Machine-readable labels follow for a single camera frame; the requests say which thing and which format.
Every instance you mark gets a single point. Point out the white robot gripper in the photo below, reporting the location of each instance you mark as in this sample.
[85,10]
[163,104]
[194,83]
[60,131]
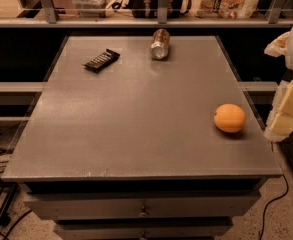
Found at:
[280,120]

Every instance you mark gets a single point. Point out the orange fruit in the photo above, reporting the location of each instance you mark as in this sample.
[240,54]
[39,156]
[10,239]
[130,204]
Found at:
[229,118]

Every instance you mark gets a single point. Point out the dark chocolate rxbar wrapper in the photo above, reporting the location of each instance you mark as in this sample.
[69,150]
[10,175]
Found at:
[102,61]

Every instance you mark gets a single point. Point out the printed snack bag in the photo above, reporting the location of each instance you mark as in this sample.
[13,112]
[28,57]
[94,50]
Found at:
[228,9]

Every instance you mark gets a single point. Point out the lying aluminium drink can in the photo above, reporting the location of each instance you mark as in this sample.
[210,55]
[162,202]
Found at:
[160,44]

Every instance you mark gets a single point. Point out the dark backpack on shelf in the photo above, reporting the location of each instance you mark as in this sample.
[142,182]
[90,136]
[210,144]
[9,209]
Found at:
[149,8]

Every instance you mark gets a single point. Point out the grey drawer cabinet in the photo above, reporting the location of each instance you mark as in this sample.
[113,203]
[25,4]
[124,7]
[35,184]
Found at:
[173,215]

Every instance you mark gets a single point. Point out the round metal drawer knob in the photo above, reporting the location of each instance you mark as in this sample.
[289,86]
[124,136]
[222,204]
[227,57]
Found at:
[143,213]

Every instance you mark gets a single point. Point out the grey metal shelf rail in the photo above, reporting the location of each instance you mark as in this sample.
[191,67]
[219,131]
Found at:
[62,14]

